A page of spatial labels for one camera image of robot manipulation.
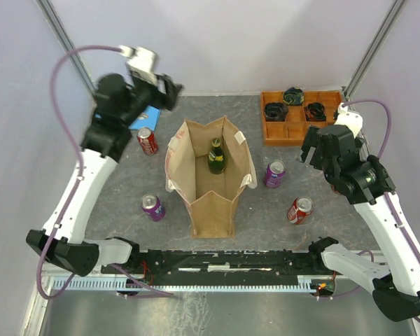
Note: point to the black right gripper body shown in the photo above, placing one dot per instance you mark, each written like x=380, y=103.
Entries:
x=320, y=163

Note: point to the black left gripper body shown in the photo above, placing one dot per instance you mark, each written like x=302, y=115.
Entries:
x=144, y=94

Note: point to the red cola can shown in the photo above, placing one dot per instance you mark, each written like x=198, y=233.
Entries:
x=335, y=190
x=147, y=141
x=301, y=208

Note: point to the purple soda can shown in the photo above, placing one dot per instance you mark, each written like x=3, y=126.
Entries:
x=153, y=207
x=274, y=174

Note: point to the green glass bottle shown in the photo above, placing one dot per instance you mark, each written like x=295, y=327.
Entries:
x=216, y=157

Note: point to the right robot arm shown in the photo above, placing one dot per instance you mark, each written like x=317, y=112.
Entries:
x=395, y=286

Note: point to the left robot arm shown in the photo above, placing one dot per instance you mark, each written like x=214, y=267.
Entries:
x=61, y=241

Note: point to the orange wooden divided tray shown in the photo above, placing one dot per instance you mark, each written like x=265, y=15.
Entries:
x=292, y=130

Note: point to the blue patterned cloth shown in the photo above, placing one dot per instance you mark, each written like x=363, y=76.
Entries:
x=149, y=118

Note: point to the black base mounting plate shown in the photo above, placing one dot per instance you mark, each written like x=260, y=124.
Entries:
x=170, y=267

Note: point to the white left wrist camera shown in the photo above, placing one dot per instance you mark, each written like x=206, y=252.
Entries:
x=140, y=63

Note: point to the right aluminium frame post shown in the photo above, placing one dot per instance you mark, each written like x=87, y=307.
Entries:
x=379, y=38

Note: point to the aluminium frame post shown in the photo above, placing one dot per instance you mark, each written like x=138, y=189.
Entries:
x=48, y=10
x=379, y=38

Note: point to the left aluminium frame post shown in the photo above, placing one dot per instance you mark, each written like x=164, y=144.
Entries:
x=48, y=10

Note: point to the light blue cable duct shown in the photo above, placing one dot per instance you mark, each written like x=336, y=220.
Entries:
x=118, y=283

